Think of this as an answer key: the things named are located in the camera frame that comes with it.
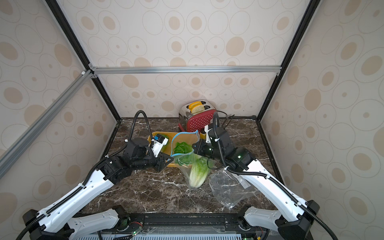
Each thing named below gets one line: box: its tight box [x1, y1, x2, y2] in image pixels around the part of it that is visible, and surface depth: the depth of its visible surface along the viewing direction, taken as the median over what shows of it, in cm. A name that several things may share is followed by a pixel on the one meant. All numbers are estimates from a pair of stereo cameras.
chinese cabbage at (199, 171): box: [189, 156, 210, 188], surface depth 82 cm
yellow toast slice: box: [188, 101, 203, 113], surface depth 102 cm
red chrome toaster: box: [178, 99, 218, 133], surface depth 102 cm
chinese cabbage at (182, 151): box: [173, 141, 194, 166], surface depth 74 cm
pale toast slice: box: [191, 104, 205, 114], surface depth 102 cm
